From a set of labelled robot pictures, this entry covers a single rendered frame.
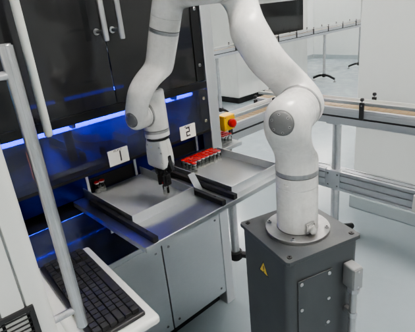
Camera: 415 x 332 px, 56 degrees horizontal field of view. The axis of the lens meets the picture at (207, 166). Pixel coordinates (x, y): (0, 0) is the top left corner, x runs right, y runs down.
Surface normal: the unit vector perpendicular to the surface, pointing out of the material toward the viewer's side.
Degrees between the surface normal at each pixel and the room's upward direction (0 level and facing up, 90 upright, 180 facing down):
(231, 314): 0
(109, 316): 0
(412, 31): 90
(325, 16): 90
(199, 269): 90
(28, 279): 90
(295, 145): 128
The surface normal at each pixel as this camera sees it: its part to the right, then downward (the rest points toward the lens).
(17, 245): 0.62, 0.24
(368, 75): -0.72, 0.33
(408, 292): -0.10, -0.92
